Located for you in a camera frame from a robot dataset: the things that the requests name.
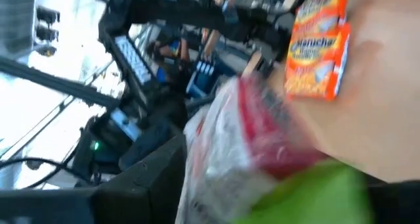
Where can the lime chili shrimp ramen pack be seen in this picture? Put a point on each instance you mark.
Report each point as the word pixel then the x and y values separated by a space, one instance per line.
pixel 229 151

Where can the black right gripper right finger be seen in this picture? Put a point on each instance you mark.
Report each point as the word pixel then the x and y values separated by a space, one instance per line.
pixel 397 204

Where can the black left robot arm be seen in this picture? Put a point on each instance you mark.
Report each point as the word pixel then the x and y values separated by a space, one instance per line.
pixel 197 13

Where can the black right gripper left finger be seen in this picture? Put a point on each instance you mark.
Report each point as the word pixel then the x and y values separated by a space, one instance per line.
pixel 138 191

